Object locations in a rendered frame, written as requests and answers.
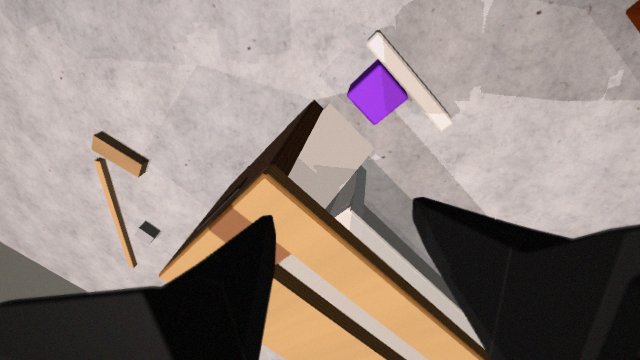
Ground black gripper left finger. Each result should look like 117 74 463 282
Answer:
0 215 276 360

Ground purple cube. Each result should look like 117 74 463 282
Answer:
347 58 408 125

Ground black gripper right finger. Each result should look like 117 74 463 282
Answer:
412 197 640 360

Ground small dark grey block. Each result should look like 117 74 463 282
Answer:
134 221 160 245

